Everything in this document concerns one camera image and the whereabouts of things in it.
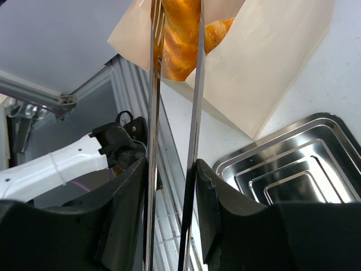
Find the twisted loaf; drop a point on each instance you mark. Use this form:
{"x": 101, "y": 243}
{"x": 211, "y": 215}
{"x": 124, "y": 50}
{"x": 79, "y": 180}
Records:
{"x": 181, "y": 38}

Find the metal tongs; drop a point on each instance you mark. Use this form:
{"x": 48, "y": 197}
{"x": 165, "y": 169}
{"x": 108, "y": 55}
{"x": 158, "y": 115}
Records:
{"x": 157, "y": 16}

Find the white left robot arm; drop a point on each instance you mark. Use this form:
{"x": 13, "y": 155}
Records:
{"x": 106, "y": 147}

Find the beige paper bag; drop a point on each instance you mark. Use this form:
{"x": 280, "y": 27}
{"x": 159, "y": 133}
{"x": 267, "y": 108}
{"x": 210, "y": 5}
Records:
{"x": 249, "y": 72}

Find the aluminium frame rail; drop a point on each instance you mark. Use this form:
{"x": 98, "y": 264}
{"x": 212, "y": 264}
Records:
{"x": 119, "y": 92}

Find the metal tray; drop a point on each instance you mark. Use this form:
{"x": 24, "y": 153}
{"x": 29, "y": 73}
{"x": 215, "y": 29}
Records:
{"x": 316, "y": 159}

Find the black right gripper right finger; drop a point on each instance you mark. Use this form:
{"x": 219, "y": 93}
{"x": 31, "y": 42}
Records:
{"x": 238, "y": 233}

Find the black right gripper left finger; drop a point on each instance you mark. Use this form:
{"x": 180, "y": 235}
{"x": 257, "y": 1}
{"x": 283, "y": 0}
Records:
{"x": 97, "y": 231}

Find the ring shaped bread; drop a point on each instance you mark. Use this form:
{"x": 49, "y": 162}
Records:
{"x": 215, "y": 33}

